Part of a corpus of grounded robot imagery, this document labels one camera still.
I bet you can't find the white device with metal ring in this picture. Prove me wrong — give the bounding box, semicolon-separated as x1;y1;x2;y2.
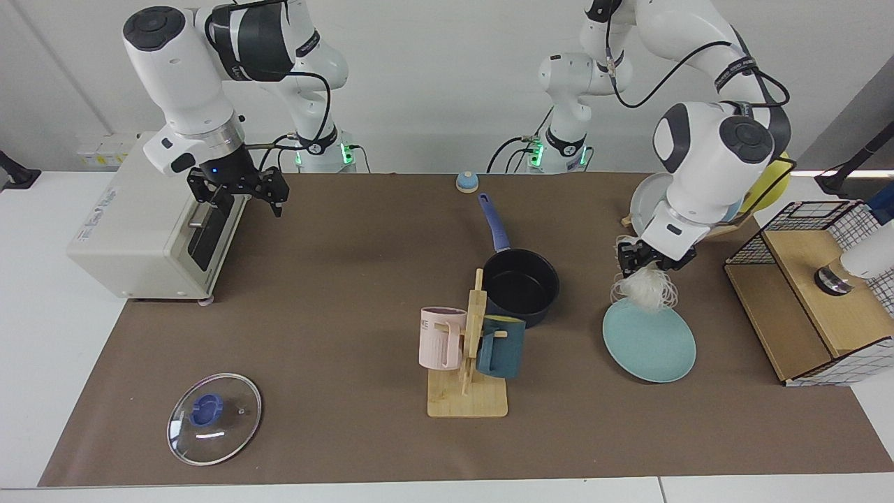
814;238;894;296

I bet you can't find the black clamp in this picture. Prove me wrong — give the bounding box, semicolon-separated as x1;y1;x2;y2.
0;150;41;191

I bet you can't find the wire basket with wooden floor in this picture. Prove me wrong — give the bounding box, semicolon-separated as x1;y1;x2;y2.
724;200;894;387

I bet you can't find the glass lid with blue knob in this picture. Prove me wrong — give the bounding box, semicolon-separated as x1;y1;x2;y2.
166;372;263;467

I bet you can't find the dark teal cup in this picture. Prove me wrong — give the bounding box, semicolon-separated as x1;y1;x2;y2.
476;316;527;379

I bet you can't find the pink cup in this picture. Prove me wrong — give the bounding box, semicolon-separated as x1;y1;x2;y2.
418;306;467;371

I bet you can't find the white vermicelli bundle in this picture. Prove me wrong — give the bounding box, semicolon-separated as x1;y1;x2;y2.
609;234;680;315

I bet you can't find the yellow plate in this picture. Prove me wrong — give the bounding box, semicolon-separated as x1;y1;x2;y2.
740;150;793;214

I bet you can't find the teal plate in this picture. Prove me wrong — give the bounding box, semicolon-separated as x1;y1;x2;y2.
602;297;698;384

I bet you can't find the blue object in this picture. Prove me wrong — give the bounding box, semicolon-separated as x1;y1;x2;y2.
866;185;894;226

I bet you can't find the black pot with blue handle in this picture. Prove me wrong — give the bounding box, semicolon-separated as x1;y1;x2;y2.
477;192;561;329

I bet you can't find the white wall socket strip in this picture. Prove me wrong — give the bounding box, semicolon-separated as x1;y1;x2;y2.
75;133;140;168

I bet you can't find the pale toaster oven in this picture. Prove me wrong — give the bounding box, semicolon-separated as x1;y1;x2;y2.
66;131;252;307

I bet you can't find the wooden cup stand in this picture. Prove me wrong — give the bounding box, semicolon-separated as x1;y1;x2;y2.
427;268;509;418

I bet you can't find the wooden plate rack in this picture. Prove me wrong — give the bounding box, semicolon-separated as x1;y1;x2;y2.
621;212;755;242

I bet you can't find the brown table cloth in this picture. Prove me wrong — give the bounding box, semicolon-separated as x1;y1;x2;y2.
37;173;894;488

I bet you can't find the grey plate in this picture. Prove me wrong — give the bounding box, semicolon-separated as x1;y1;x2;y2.
629;173;675;237

